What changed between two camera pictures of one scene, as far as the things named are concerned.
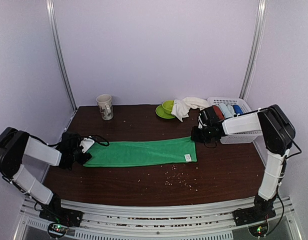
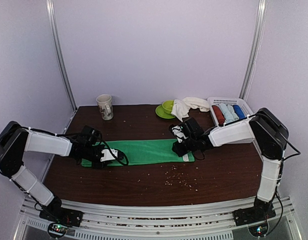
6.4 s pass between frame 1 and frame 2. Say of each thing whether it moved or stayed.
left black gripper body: moved
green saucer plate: stayed
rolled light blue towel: stayed
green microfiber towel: stayed
